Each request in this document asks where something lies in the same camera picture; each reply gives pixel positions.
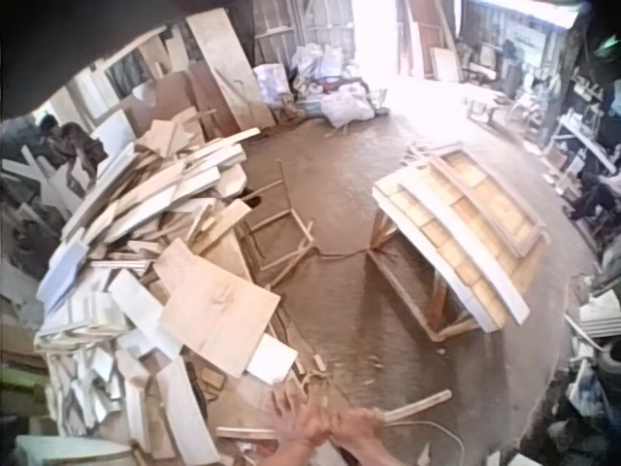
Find wooden trestle frame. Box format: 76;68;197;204
366;208;481;344

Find white wooden chair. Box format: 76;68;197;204
507;89;547;130

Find heap of white sacks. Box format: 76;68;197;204
251;42;392;130

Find person's right hand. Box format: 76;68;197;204
332;408;388;455

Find large plywood sheet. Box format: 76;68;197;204
153;237;283;379

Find thin cable on floor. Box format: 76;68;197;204
312;245;377;261

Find thin wooden strip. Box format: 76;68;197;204
377;389;453;424

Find bare wooden chair frame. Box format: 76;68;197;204
245;158;317;274

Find low wooden bench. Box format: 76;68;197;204
464;94;511;125

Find heap of scrap and junk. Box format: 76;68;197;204
547;276;621;466

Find cluttered workshop shelves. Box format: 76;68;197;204
538;57;621;195

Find narrow wooden ladder frame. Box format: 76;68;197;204
407;140;545;258

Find stack of leaning timber boards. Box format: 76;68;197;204
397;0;465;83

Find leaning plywood boards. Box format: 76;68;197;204
104;9;278;147

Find heap of wooden planks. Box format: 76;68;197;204
33;116;311;465

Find white hose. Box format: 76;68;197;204
382;419;468;465

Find large slatted wooden panel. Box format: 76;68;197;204
372;157;552;334

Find person's left hand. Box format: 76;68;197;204
270;387;337;451

